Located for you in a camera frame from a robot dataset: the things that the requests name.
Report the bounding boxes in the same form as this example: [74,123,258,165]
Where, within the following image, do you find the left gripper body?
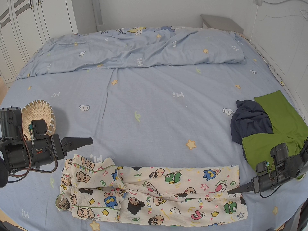
[31,134,67,169]

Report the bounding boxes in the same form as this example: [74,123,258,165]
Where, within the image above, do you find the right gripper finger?
[227,181,254,195]

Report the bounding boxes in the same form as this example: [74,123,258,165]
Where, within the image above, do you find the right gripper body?
[253,171,286,193]

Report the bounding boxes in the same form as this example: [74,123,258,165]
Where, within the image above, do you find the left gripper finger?
[61,137,94,153]

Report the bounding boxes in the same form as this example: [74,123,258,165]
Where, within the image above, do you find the white printed pyjama top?
[55,154,248,227]

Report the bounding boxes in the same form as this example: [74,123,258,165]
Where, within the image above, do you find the round woven basket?
[21,100,56,141]

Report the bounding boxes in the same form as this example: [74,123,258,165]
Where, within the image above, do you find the dark blue garment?
[230,100,274,144]

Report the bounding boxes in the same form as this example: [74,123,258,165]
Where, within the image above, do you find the bed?
[0,0,308,231]

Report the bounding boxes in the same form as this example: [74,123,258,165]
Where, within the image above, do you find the green shorts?
[241,90,308,181]

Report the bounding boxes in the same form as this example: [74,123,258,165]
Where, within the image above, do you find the pale blue quilt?
[17,26,246,80]

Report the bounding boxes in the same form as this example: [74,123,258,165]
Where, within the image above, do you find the white wardrobe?
[0,0,78,84]

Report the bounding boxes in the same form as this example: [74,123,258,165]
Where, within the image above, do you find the grey bedside table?
[200,14,244,33]

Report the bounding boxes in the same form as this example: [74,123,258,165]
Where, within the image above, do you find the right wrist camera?
[256,161,269,176]

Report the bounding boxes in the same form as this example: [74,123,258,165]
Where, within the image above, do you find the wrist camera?
[256,161,269,176]
[29,120,48,140]

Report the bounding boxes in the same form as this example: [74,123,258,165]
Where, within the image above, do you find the black cable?
[259,183,282,198]

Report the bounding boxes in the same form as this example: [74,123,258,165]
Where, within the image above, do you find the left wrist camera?
[29,120,48,140]

